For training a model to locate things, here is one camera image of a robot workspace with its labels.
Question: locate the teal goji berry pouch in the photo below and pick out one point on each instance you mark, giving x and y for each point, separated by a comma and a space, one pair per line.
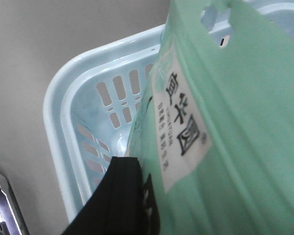
215, 127

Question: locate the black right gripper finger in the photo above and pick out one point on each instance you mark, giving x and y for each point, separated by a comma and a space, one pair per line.
122, 204

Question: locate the light blue plastic basket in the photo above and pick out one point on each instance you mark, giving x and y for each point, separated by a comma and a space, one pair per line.
89, 109

